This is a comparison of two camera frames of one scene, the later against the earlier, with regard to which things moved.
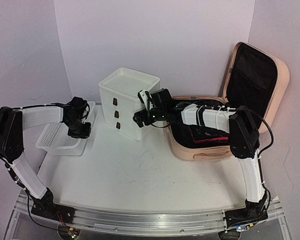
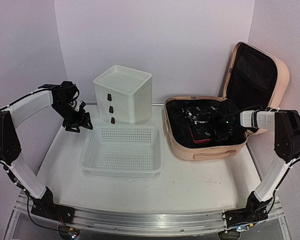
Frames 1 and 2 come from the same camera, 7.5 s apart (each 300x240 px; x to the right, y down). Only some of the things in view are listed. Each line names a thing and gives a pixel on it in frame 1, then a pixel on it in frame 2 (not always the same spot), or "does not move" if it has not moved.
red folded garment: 204,140 does not move
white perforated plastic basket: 55,138 → 124,152
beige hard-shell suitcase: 256,81 does not move
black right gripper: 139,120 → 219,136
